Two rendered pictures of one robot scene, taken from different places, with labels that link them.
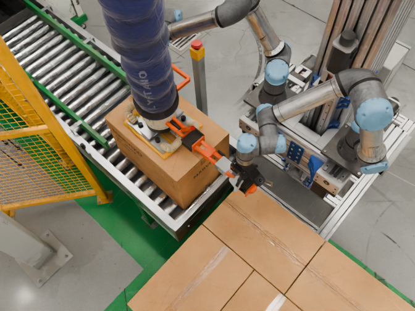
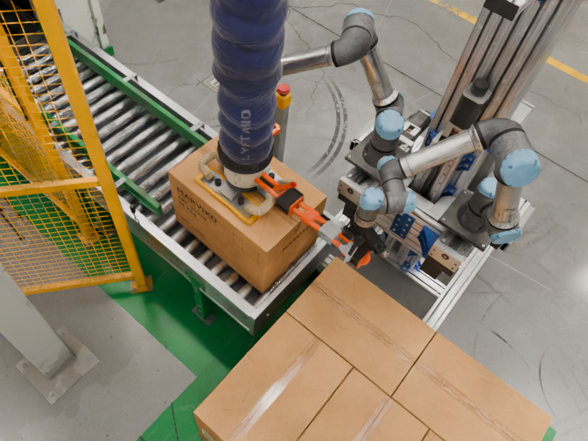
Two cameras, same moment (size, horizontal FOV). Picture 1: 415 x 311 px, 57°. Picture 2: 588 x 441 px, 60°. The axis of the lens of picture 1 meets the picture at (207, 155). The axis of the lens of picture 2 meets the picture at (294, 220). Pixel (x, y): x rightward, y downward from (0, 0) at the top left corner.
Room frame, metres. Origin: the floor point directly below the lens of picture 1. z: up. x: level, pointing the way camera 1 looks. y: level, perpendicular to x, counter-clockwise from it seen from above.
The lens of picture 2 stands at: (-0.19, 0.35, 2.78)
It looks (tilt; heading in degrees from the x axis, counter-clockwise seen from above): 56 degrees down; 345
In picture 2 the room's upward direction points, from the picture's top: 10 degrees clockwise
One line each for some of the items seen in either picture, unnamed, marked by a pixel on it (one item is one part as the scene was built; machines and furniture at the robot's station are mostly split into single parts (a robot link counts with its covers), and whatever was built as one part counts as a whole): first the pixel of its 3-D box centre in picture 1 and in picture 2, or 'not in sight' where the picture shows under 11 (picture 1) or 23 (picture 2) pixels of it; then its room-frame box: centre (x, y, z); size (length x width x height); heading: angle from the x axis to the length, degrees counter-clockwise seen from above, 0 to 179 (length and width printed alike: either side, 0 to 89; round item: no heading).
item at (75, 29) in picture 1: (128, 71); (181, 121); (2.01, 0.55, 0.50); 2.31 x 0.05 x 0.19; 44
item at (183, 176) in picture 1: (170, 143); (247, 208); (1.19, 0.22, 0.75); 0.60 x 0.40 x 0.40; 42
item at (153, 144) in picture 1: (149, 133); (229, 192); (1.12, 0.30, 0.97); 0.34 x 0.10 x 0.05; 42
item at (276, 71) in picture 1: (276, 75); (388, 129); (1.26, -0.38, 1.20); 0.13 x 0.12 x 0.14; 163
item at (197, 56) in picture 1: (201, 98); (276, 158); (1.70, 0.01, 0.50); 0.07 x 0.07 x 1.00; 44
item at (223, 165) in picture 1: (224, 166); (329, 233); (0.84, -0.08, 1.07); 0.07 x 0.07 x 0.04; 42
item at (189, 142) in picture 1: (192, 139); (289, 199); (1.00, 0.07, 1.08); 0.10 x 0.08 x 0.06; 132
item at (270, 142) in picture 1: (270, 140); (397, 199); (0.77, -0.26, 1.38); 0.11 x 0.11 x 0.08; 1
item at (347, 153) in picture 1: (355, 144); (478, 211); (0.89, -0.72, 1.09); 0.15 x 0.15 x 0.10
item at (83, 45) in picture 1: (89, 44); (129, 83); (2.23, 0.83, 0.60); 1.60 x 0.10 x 0.09; 44
